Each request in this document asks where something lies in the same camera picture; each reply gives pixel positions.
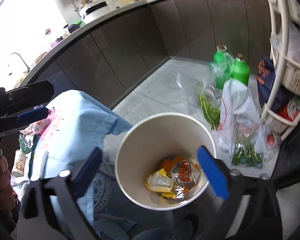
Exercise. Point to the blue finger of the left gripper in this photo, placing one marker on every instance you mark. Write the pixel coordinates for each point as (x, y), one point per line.
(32, 116)

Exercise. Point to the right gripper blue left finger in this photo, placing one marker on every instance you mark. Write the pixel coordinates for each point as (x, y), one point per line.
(83, 173)

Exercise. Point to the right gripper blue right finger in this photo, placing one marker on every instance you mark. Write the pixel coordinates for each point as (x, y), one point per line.
(216, 172)

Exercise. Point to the white round trash bin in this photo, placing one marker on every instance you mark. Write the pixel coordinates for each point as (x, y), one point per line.
(156, 165)

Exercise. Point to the dark kitchen counter cabinets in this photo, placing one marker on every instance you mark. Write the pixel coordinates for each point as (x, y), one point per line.
(110, 56)

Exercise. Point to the person's left hand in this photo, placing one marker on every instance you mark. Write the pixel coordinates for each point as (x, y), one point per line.
(7, 198)

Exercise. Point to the white wicker table base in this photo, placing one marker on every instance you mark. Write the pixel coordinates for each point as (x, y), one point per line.
(103, 183)

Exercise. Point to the light blue cartoon tablecloth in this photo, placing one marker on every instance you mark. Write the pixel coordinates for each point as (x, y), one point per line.
(79, 123)

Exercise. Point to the orange snack wrapper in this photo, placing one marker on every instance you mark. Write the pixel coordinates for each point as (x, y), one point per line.
(175, 177)

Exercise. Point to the clear bag of leafy greens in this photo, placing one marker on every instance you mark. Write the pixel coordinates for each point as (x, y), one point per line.
(253, 146)

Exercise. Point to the white printed paper cup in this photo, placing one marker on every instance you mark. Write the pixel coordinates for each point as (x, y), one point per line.
(19, 164)

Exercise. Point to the white plastic shopping bag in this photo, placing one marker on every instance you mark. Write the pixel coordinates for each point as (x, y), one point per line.
(236, 105)

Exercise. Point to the clear bag of green beans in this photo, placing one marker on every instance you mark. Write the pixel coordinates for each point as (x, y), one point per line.
(201, 94)

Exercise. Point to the white tiered storage rack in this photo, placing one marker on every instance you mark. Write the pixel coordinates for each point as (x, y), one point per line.
(285, 54)

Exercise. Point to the right green plastic bottle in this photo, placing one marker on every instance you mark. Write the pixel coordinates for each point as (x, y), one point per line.
(240, 69)

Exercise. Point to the green plastic bottle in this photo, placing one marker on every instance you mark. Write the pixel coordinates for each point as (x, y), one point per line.
(221, 66)
(240, 69)

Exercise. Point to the left green plastic bottle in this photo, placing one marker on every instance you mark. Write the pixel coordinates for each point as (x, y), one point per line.
(221, 66)

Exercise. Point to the white rice cooker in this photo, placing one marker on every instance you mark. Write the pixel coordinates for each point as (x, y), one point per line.
(93, 12)

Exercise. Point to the dark blue shopping bag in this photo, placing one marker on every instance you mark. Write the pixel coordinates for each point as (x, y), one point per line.
(265, 80)

